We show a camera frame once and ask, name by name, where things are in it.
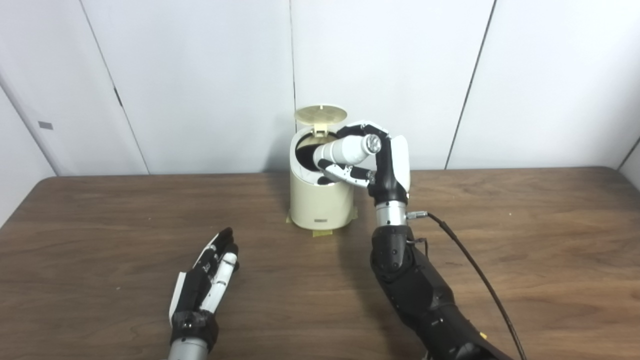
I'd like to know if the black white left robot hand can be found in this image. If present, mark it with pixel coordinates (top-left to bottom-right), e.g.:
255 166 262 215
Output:
168 227 241 351

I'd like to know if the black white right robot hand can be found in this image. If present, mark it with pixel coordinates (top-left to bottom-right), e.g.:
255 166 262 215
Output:
316 120 412 206

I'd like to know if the small white plastic bottle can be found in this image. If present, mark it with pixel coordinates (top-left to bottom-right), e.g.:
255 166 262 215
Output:
313 133 383 169

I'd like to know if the cream-colored bin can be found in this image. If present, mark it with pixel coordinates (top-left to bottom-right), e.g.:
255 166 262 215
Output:
289 104 357 231

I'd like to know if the round cream bin lid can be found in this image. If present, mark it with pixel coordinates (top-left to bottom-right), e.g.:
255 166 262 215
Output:
294 104 348 138

